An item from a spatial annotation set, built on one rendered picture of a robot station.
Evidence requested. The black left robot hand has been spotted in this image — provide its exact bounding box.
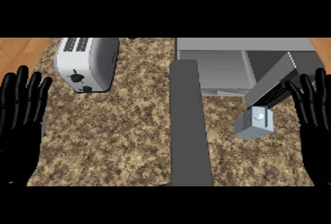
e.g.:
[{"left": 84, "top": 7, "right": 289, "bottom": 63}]
[{"left": 0, "top": 65, "right": 54, "bottom": 187}]

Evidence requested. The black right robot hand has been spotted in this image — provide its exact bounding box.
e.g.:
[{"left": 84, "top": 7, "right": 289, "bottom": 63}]
[{"left": 283, "top": 67, "right": 331, "bottom": 187}]

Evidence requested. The grey microwave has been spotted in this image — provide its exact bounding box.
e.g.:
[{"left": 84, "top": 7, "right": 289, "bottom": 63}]
[{"left": 174, "top": 38, "right": 326, "bottom": 113}]

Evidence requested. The dark grey microwave door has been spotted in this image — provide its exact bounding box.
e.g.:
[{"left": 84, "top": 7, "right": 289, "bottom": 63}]
[{"left": 168, "top": 59, "right": 214, "bottom": 187}]

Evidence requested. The silver toaster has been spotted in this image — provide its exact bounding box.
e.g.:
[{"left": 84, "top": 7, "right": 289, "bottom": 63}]
[{"left": 54, "top": 38, "right": 119, "bottom": 94}]

